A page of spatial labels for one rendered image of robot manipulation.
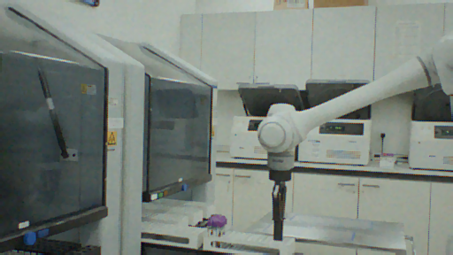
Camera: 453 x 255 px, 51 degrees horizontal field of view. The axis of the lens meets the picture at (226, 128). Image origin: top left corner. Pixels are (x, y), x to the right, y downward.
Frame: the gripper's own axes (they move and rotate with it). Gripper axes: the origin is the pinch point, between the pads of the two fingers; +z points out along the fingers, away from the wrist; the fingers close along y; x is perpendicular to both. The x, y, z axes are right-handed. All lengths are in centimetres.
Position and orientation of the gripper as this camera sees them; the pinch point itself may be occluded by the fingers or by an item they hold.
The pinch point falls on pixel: (278, 229)
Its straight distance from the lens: 162.6
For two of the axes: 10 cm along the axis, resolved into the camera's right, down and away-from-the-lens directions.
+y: -3.3, 0.2, -9.4
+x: 9.4, 0.4, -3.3
